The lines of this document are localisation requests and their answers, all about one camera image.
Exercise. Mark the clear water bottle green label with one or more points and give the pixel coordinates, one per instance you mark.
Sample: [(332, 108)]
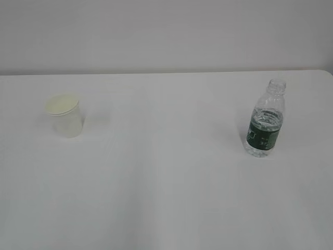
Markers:
[(266, 120)]

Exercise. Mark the white paper cup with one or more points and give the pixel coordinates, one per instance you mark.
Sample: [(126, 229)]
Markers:
[(65, 115)]

